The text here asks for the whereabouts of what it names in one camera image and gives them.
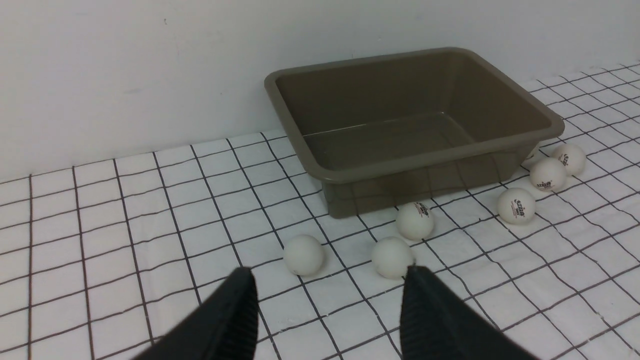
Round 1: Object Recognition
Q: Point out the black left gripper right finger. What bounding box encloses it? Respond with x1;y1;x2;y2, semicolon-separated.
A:
400;265;536;360

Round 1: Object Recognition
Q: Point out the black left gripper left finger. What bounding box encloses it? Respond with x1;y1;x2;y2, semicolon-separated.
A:
135;267;259;360

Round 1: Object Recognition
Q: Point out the white ping-pong ball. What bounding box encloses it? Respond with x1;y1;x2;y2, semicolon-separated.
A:
552;143;586;176
283;234;325;277
529;157;568;192
497;187;537;225
371;236;416;280
395;202;435;241

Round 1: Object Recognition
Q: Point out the white checkered table cloth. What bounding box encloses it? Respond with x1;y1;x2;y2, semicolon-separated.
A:
0;63;639;360

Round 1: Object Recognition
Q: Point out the olive plastic storage bin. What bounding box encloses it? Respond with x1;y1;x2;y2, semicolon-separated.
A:
263;47;565;219

